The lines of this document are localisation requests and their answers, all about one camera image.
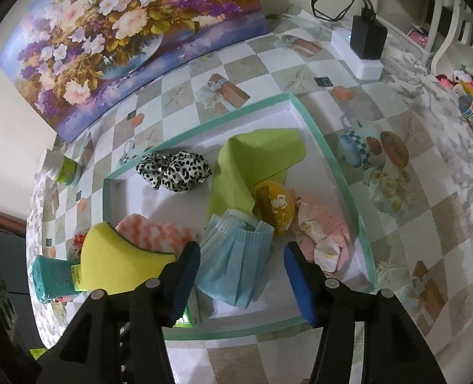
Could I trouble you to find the yellow sponge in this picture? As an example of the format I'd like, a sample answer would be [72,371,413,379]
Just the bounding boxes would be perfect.
[71,222,177,295]

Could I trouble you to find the green tissue pack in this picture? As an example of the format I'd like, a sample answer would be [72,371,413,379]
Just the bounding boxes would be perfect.
[175,286,214,329]

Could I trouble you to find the pink white zigzag towel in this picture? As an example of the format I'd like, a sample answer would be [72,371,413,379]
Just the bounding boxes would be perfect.
[116,213,198,258]

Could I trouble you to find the pink floral cloth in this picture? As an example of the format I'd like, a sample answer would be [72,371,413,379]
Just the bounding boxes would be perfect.
[292,196,351,275]

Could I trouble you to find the blue face masks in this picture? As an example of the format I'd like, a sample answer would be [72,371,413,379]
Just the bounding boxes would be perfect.
[195,209,275,308]

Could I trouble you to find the black white leopard scrunchie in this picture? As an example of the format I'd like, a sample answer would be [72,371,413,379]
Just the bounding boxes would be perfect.
[136,151,212,192]

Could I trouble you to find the yellow round pouch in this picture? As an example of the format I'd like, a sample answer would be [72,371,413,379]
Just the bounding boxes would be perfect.
[254,180,295,237]

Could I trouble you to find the green microfiber cloth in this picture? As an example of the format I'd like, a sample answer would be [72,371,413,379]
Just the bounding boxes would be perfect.
[207,128,306,218]

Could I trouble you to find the teal plastic toy box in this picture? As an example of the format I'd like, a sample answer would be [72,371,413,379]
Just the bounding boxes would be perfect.
[31,255,79,303]

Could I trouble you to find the patterned plastic table cover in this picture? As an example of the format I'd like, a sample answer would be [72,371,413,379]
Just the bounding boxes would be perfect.
[27,9,473,383]

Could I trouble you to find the dark cabinet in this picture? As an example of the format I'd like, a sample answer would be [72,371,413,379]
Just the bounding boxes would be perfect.
[0,214,43,348]

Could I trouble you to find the white green pill bottle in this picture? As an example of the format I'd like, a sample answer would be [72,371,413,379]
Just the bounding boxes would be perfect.
[41,149,82,186]

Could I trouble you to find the white tray teal rim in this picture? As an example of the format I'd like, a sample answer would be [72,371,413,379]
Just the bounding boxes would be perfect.
[102,92,378,342]

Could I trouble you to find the grey floral tablecloth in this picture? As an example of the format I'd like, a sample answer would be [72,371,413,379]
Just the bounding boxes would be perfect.
[382,32,473,247]

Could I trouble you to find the white power strip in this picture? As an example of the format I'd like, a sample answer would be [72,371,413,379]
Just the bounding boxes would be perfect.
[331,29,384,81]

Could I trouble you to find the floral painting canvas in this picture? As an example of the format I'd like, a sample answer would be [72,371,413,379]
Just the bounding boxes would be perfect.
[0,0,268,141]

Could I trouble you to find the black power adapter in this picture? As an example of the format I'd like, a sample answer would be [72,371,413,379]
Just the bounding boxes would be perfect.
[350,7,388,60]

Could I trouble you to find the white chair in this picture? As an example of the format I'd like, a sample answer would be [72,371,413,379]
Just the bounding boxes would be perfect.
[372,0,473,76]

